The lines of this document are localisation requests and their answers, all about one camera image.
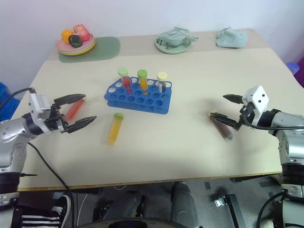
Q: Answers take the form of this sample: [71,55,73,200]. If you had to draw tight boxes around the dark toy fruit green leaf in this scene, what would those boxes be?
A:
[68,35,84,48]

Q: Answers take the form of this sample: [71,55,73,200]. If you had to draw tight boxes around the black metal frame leg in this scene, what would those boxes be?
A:
[214,193,247,228]

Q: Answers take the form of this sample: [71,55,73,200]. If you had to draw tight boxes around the black white striped shoe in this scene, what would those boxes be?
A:
[13,194,72,228]

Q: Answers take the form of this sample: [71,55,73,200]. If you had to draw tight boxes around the dark tube yellow cap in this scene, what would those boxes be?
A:
[157,71,168,94]

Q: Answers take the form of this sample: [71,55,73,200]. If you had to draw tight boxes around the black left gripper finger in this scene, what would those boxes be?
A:
[54,94,87,107]
[64,115,98,134]

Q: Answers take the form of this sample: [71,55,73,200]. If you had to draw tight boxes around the blue plastic object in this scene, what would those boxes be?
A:
[0,81,21,122]

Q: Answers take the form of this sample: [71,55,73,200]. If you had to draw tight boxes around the purple plastic object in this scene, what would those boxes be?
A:
[285,55,304,89]

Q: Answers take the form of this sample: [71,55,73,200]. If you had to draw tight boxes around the stack of pastel plates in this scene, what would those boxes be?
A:
[56,34,97,57]

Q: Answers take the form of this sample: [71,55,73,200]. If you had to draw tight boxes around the blue plastic test tube rack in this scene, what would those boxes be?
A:
[103,76,173,115]

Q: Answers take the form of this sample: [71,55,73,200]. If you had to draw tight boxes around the grey rounded shape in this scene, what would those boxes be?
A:
[170,181,198,228]

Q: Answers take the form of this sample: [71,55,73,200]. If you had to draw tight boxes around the brown tube yellow cap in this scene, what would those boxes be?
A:
[207,111,234,142]

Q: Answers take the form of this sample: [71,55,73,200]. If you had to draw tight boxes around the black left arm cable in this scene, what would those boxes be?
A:
[0,87,36,110]
[26,141,76,228]

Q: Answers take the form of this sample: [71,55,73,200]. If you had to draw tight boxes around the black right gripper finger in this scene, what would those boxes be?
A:
[222,94,244,105]
[209,112,241,131]

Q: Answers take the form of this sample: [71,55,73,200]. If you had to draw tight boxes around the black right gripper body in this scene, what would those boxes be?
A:
[238,101,257,126]

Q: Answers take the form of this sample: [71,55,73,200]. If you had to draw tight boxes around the light green crumpled cloth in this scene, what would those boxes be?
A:
[215,26,248,49]

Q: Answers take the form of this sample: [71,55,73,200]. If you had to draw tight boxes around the orange tube green cap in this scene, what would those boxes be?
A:
[137,69,151,96]
[105,112,125,146]

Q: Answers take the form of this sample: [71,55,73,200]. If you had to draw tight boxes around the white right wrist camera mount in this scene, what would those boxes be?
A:
[241,85,270,127]

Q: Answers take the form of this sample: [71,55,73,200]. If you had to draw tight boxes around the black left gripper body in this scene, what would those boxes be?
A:
[44,104,69,133]

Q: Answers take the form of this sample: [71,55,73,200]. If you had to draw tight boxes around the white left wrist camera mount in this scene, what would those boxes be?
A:
[28,88,52,120]

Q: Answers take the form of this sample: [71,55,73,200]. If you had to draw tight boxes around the light green plate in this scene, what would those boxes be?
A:
[155,35,192,55]

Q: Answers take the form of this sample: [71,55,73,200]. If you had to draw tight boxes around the red tube light green cap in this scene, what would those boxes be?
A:
[117,67,133,93]

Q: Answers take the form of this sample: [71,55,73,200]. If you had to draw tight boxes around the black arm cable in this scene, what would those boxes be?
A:
[0,87,36,110]
[241,113,304,131]
[257,190,285,228]
[26,141,76,228]

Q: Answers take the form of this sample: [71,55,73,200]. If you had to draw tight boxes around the orange toy fruit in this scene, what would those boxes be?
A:
[61,29,74,44]

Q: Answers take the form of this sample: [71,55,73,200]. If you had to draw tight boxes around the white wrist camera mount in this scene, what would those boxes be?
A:
[28,88,52,120]
[241,85,270,127]

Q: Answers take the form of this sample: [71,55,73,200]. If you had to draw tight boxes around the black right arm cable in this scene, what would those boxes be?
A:
[241,113,304,131]
[257,190,285,228]

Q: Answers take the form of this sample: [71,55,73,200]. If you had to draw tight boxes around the pink toy peach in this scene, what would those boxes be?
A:
[73,23,91,42]

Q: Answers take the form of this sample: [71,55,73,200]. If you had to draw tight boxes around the green placemat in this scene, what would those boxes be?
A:
[58,36,121,64]

